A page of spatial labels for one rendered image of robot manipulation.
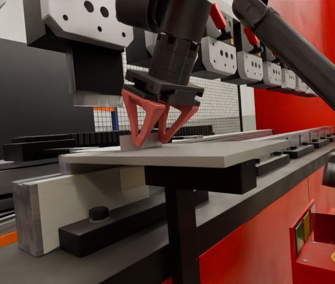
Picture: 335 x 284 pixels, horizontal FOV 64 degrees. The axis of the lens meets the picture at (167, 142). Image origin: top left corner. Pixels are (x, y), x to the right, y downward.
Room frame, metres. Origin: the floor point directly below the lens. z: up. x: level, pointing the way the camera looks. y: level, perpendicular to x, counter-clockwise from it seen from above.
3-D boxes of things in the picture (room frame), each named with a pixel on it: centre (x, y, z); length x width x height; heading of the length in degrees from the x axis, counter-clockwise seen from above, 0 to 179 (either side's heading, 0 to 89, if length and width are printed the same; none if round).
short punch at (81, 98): (0.46, 0.11, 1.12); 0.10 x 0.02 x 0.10; 139
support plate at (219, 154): (0.36, 0.00, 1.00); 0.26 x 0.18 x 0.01; 49
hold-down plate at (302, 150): (1.19, -0.59, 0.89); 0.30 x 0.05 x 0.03; 139
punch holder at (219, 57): (0.74, -0.14, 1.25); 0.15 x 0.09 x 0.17; 139
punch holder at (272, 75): (1.05, -0.40, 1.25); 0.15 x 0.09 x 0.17; 139
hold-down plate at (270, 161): (0.88, -0.33, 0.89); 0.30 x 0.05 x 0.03; 139
